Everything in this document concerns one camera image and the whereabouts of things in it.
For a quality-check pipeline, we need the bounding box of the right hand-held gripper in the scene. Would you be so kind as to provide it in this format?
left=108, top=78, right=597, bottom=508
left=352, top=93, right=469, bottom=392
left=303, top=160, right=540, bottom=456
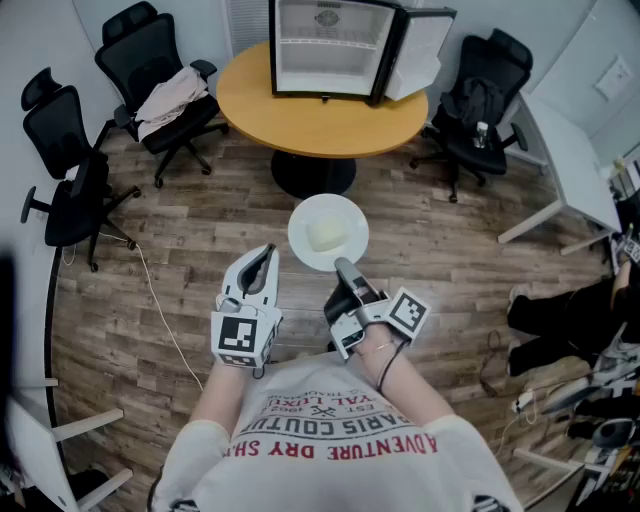
left=323, top=256, right=432, bottom=362

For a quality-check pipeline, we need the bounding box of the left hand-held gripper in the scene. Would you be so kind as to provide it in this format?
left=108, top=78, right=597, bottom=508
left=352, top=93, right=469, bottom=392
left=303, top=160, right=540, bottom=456
left=210, top=243, right=285, bottom=369

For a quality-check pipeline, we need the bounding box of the pale yellow food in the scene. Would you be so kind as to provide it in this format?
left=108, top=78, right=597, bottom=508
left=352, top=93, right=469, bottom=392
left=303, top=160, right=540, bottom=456
left=305, top=214, right=350, bottom=253

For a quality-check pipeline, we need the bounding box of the white plate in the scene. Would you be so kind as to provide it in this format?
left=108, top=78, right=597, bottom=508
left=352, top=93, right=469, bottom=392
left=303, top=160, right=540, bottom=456
left=287, top=193, right=371, bottom=273

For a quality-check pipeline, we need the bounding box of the black mini fridge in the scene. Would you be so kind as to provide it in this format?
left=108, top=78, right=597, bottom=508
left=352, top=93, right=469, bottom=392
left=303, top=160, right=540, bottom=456
left=268, top=0, right=458, bottom=108

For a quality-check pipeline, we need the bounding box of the person's left forearm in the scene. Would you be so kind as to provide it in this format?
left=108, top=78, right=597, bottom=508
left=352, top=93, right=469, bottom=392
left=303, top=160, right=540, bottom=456
left=188, top=360, right=252, bottom=427

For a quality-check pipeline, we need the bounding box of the person's right forearm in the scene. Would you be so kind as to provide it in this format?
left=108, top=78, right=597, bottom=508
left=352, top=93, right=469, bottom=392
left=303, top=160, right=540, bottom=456
left=355, top=324, right=454, bottom=429

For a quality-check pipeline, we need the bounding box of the round wooden table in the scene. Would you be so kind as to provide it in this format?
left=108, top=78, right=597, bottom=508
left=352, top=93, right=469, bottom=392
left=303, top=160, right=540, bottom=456
left=215, top=40, right=431, bottom=202

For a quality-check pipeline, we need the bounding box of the white printed t-shirt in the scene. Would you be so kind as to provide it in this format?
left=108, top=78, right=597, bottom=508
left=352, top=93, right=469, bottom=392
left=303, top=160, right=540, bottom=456
left=151, top=349, right=525, bottom=512

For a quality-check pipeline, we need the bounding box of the pale pink cloth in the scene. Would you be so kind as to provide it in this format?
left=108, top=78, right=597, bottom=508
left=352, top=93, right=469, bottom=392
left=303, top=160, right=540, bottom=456
left=134, top=65, right=211, bottom=143

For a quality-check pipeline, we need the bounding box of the black jacket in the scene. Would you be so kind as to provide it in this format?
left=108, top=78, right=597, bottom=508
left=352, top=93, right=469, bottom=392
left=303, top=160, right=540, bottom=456
left=439, top=76, right=507, bottom=133

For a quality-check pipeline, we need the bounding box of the black office chair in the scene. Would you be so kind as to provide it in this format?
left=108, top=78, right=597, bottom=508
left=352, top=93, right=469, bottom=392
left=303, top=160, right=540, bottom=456
left=409, top=27, right=535, bottom=204
left=93, top=0, right=231, bottom=190
left=19, top=66, right=143, bottom=274

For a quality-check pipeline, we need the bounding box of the white desk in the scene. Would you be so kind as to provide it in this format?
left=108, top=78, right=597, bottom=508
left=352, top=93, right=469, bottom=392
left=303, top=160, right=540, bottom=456
left=496, top=91, right=625, bottom=257
left=0, top=378, right=135, bottom=512

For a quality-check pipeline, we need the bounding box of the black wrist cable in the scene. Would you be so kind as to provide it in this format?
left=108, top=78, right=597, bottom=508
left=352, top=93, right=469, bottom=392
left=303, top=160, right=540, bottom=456
left=376, top=338, right=410, bottom=395

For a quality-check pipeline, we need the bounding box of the white floor cable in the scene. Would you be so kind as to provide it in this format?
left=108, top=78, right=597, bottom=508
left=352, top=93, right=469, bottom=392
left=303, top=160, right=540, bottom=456
left=61, top=231, right=206, bottom=392

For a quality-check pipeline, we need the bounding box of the dark floor cable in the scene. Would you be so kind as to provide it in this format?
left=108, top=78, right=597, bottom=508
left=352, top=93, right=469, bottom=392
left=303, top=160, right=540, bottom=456
left=478, top=328, right=503, bottom=398

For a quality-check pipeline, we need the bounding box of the white wall paper sheet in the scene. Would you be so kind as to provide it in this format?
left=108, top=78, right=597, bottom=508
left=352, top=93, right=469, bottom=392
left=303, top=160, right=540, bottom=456
left=593, top=53, right=635, bottom=105

